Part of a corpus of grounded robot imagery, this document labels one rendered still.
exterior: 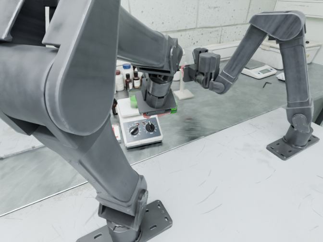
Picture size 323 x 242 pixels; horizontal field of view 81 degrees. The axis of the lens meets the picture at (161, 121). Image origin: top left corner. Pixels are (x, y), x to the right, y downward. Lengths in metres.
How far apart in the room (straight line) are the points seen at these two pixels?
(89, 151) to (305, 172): 0.62
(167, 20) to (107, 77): 1.10
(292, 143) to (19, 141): 0.91
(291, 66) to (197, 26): 0.84
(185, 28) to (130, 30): 1.09
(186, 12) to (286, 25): 0.79
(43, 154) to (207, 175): 0.52
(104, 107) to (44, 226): 0.42
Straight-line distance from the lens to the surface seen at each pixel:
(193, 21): 1.36
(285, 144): 0.76
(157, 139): 0.64
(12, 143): 0.81
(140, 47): 0.27
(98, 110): 0.16
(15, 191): 0.66
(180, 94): 0.95
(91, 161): 0.21
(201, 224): 0.50
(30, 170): 0.69
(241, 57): 0.68
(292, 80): 0.67
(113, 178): 0.27
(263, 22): 0.63
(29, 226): 0.57
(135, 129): 0.63
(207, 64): 0.72
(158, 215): 0.49
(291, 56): 0.65
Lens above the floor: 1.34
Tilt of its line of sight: 35 degrees down
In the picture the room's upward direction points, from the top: straight up
